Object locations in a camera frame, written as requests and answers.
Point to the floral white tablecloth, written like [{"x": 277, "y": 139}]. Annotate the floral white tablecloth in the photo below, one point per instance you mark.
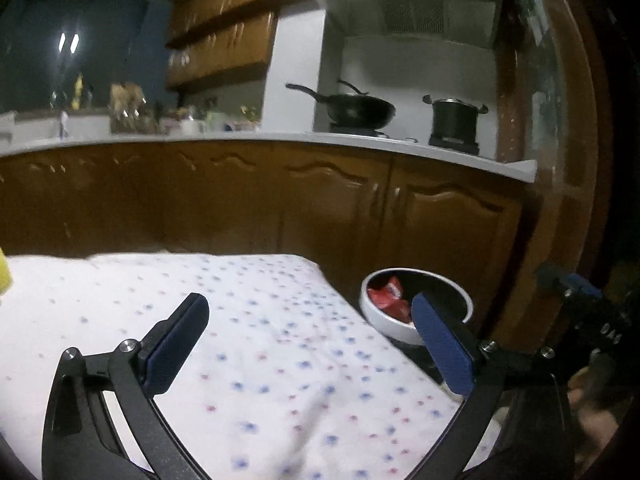
[{"x": 280, "y": 360}]

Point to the person's right hand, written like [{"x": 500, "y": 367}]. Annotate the person's right hand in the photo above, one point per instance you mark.
[{"x": 595, "y": 410}]

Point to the gas stove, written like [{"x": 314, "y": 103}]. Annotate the gas stove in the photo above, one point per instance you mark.
[{"x": 400, "y": 136}]

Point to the black cooking pot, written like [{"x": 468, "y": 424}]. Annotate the black cooking pot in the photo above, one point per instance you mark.
[{"x": 455, "y": 120}]

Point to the black wok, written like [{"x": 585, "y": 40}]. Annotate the black wok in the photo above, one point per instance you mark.
[{"x": 360, "y": 107}]

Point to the white round trash bin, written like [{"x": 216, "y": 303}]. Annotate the white round trash bin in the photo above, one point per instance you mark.
[{"x": 380, "y": 317}]

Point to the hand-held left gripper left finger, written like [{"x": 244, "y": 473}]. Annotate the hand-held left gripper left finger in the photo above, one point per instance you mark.
[{"x": 170, "y": 355}]

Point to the metal sink faucet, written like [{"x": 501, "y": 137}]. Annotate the metal sink faucet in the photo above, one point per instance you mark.
[{"x": 62, "y": 115}]

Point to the brown wooden base cabinets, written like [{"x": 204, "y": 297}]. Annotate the brown wooden base cabinets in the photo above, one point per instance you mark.
[{"x": 250, "y": 200}]

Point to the wooden utensil holder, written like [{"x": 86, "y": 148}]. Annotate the wooden utensil holder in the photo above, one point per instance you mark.
[{"x": 129, "y": 110}]

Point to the brown wooden door frame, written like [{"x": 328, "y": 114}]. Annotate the brown wooden door frame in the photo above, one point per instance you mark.
[{"x": 555, "y": 135}]

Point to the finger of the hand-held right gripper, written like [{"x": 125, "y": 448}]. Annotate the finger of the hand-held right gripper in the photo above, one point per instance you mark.
[{"x": 580, "y": 286}]

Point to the yellow ridged paper liner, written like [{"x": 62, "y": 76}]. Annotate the yellow ridged paper liner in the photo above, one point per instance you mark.
[{"x": 4, "y": 275}]

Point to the white kitchen countertop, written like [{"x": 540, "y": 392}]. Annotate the white kitchen countertop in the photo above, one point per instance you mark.
[{"x": 250, "y": 140}]

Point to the red packet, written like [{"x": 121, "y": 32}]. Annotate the red packet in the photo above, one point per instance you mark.
[{"x": 387, "y": 297}]

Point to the green cup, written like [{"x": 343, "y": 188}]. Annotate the green cup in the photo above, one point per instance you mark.
[{"x": 215, "y": 120}]

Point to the brown wooden wall cabinets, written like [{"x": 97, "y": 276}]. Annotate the brown wooden wall cabinets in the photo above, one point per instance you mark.
[{"x": 225, "y": 45}]

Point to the dark kitchen window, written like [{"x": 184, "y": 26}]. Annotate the dark kitchen window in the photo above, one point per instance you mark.
[{"x": 75, "y": 50}]

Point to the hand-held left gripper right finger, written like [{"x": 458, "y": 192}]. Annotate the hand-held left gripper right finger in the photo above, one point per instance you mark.
[{"x": 445, "y": 350}]

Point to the yellow dish soap bottle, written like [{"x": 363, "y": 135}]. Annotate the yellow dish soap bottle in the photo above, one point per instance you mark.
[{"x": 77, "y": 91}]

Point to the steel range hood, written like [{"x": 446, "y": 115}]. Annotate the steel range hood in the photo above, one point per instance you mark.
[{"x": 410, "y": 5}]

